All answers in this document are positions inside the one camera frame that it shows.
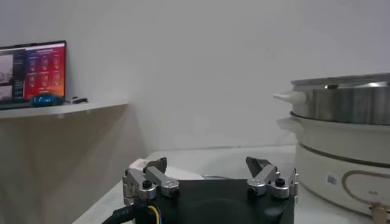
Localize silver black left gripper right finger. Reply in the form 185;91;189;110
245;156;300;204

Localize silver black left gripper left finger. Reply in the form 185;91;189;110
122;156;180;205

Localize stainless steel steamer basket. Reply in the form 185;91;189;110
273;72;390;125

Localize white side table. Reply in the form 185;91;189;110
0;102;129;119

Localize small black device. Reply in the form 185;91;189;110
65;96;89;105

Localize blue computer mouse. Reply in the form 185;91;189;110
29;93;65;108

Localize glass lid with white handle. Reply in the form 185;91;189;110
127;158;250;181

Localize yellow blue wire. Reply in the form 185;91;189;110
147;205;161;224

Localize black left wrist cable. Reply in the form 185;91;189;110
102;203;144;224

